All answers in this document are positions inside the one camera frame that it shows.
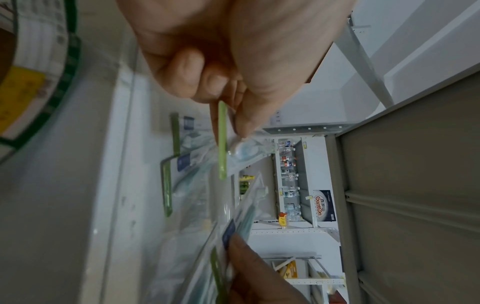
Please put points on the person's right hand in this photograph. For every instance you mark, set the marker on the person's right hand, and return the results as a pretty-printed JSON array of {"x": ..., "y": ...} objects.
[{"x": 262, "y": 282}]

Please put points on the person's left hand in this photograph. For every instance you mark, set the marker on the person's left hand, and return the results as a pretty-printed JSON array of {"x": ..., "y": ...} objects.
[{"x": 243, "y": 44}]

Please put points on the white metal shelf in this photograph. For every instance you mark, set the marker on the white metal shelf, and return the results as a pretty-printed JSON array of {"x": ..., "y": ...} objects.
[{"x": 412, "y": 178}]

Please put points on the yellow snack packet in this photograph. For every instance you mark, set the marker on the yellow snack packet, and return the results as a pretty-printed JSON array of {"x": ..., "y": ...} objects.
[{"x": 290, "y": 268}]

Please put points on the white snack shelving unit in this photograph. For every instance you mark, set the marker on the white snack shelving unit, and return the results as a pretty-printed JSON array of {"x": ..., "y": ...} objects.
[{"x": 318, "y": 280}]

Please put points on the white drinks shelving unit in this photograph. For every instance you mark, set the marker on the white drinks shelving unit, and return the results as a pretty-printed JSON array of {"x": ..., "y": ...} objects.
[{"x": 292, "y": 231}]

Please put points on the orange price tag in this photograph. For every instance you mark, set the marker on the orange price tag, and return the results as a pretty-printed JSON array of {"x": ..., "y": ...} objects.
[{"x": 283, "y": 219}]

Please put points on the cluster of water and soda bottles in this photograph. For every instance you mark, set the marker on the cluster of water and soda bottles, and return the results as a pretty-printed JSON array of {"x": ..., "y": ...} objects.
[{"x": 288, "y": 190}]

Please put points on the blue and white water carton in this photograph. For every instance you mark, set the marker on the blue and white water carton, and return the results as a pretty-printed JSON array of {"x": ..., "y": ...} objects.
[{"x": 324, "y": 206}]

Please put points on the row of colourful bottles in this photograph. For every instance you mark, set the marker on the row of colourful bottles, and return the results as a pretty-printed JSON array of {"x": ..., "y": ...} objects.
[{"x": 245, "y": 177}]

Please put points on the green-bordered price label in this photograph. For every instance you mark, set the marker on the green-bordered price label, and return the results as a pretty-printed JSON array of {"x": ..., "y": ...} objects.
[{"x": 37, "y": 44}]

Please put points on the white wall socket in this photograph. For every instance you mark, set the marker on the white wall socket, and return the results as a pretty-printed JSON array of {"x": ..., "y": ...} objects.
[{"x": 278, "y": 117}]

